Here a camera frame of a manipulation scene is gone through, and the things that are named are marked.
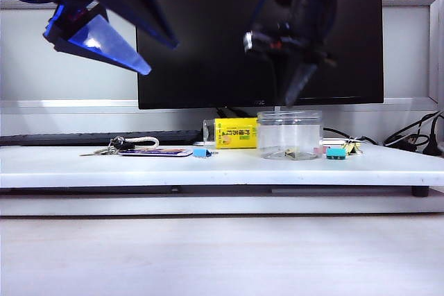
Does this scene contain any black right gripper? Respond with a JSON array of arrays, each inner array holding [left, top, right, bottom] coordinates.
[[251, 21, 336, 107]]

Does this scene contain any round transparent plastic box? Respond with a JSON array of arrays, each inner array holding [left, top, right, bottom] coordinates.
[[257, 110, 324, 161]]

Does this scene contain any teal binder clip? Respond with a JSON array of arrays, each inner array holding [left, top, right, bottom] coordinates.
[[325, 148, 347, 160]]

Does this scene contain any clear bottle with yellow label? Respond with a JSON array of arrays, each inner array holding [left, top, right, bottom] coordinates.
[[203, 117, 259, 150]]

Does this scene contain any black computer monitor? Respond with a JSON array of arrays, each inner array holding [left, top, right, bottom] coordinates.
[[137, 0, 385, 111]]

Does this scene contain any white mat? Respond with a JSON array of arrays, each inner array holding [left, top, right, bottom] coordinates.
[[0, 143, 444, 189]]

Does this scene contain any blue binder clip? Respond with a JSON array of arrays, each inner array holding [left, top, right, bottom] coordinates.
[[192, 148, 219, 159]]

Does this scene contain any black keyboard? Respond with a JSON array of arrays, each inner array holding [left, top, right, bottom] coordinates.
[[0, 130, 203, 147]]

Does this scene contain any metal key bunch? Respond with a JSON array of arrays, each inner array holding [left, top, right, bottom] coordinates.
[[78, 136, 126, 157]]

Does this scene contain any blue and orange card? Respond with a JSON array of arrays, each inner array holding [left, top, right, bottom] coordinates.
[[117, 148, 194, 158]]

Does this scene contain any black power plug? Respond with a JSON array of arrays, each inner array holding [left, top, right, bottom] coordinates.
[[421, 115, 442, 157]]

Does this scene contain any black monitor cable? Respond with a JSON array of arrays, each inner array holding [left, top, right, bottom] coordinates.
[[323, 128, 377, 145]]

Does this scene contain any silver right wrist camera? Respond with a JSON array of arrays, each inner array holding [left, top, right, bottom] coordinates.
[[244, 31, 255, 55]]

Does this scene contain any white cable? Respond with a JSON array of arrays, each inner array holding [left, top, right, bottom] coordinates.
[[345, 108, 444, 147]]

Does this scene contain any black looped cable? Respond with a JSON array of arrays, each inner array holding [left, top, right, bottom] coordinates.
[[383, 110, 444, 148]]

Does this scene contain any white rope lanyard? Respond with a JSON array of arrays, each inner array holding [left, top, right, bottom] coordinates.
[[119, 136, 160, 150]]

